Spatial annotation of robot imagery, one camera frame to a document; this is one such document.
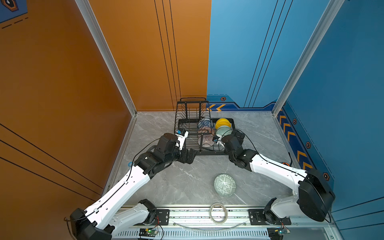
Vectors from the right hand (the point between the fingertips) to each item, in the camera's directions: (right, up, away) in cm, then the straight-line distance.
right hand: (234, 136), depth 84 cm
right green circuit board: (+17, -45, -14) cm, 50 cm away
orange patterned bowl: (-16, +3, -7) cm, 18 cm away
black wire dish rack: (-26, +15, +11) cm, 32 cm away
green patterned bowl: (-6, -27, -1) cm, 28 cm away
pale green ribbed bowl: (-3, +2, +18) cm, 18 cm away
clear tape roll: (-6, -37, -10) cm, 39 cm away
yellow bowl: (-3, +8, +18) cm, 20 cm away
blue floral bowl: (-15, +8, +23) cm, 29 cm away
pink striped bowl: (-15, -4, +15) cm, 22 cm away
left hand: (-24, -5, -11) cm, 27 cm away
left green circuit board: (-45, -45, -13) cm, 65 cm away
